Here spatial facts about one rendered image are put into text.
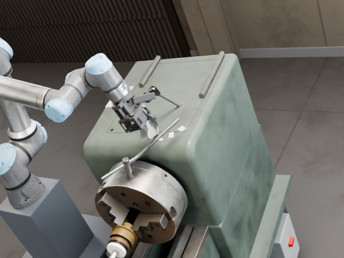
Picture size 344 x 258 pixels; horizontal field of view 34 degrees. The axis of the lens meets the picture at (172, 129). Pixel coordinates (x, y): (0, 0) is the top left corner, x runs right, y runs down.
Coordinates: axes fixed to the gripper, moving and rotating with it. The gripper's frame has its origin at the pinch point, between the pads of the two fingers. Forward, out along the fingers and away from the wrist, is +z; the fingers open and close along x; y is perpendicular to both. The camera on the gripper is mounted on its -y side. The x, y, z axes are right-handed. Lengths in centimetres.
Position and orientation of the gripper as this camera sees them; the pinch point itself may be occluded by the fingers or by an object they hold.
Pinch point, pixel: (156, 135)
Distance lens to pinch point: 193.0
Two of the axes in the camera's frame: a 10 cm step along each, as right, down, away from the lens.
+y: -3.5, 6.6, -6.6
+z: 5.2, 7.3, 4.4
